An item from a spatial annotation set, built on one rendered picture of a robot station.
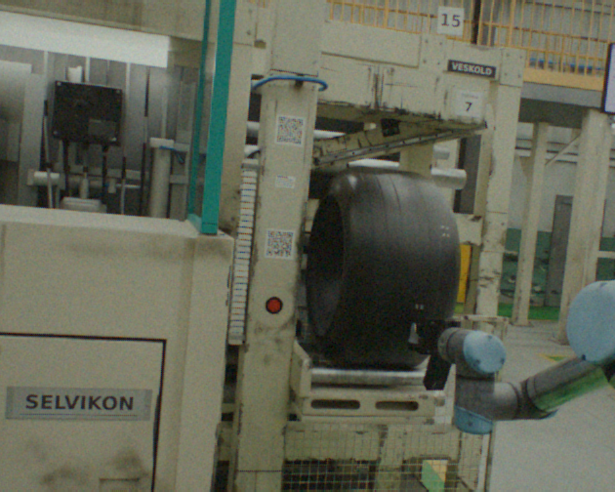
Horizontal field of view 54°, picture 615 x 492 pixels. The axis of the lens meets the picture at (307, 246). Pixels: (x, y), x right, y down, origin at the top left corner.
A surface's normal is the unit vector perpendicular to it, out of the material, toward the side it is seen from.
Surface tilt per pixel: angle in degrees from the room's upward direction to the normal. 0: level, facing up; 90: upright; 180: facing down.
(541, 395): 108
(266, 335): 90
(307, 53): 90
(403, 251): 77
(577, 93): 90
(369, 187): 41
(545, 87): 90
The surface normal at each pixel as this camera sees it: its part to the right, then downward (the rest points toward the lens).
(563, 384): -0.83, 0.24
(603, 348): -0.95, -0.17
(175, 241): 0.22, 0.07
